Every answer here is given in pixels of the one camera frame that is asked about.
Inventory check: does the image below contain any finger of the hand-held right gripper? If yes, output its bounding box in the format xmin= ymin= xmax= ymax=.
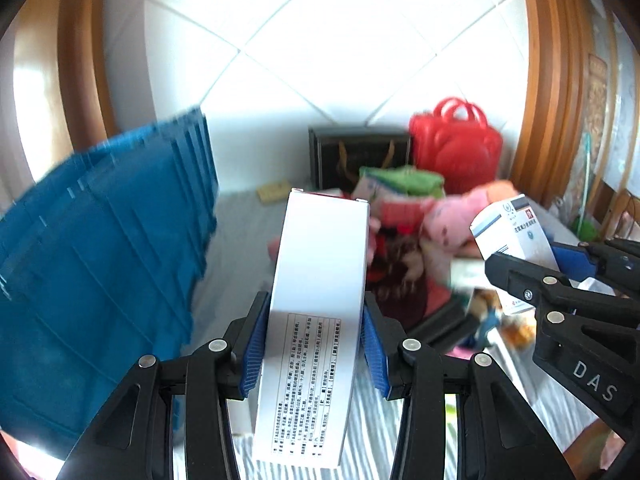
xmin=550 ymin=237 xmax=640 ymax=293
xmin=485 ymin=252 xmax=640 ymax=328

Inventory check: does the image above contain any blue plastic crate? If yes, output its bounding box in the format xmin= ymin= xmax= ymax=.
xmin=0 ymin=105 xmax=221 ymax=461

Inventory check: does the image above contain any tall white box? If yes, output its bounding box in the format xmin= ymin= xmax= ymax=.
xmin=250 ymin=188 xmax=371 ymax=470

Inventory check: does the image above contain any white blue medicine box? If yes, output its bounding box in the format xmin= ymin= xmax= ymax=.
xmin=469 ymin=194 xmax=561 ymax=318

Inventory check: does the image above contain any glossy wooden panel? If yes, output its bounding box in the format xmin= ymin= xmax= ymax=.
xmin=12 ymin=0 xmax=118 ymax=161

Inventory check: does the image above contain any dark red patterned pouch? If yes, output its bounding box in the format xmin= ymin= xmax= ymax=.
xmin=367 ymin=220 xmax=461 ymax=331

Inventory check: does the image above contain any pink plush toy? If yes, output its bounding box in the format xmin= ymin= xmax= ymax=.
xmin=420 ymin=182 xmax=506 ymax=261

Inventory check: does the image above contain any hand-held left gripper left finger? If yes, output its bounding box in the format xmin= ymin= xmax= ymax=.
xmin=56 ymin=290 xmax=271 ymax=480

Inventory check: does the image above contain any yellow block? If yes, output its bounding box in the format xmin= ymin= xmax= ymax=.
xmin=256 ymin=180 xmax=291 ymax=204

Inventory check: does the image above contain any black box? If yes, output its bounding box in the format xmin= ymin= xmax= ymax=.
xmin=307 ymin=126 xmax=413 ymax=196

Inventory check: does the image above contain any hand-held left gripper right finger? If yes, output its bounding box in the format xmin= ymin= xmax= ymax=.
xmin=362 ymin=292 xmax=576 ymax=480

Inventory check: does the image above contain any wooden door frame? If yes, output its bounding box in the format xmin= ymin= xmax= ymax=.
xmin=500 ymin=0 xmax=608 ymax=211

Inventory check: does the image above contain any green toy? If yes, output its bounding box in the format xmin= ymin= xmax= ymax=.
xmin=360 ymin=166 xmax=446 ymax=201

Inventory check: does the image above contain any red handled bag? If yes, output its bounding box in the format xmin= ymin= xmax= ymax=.
xmin=409 ymin=97 xmax=503 ymax=196

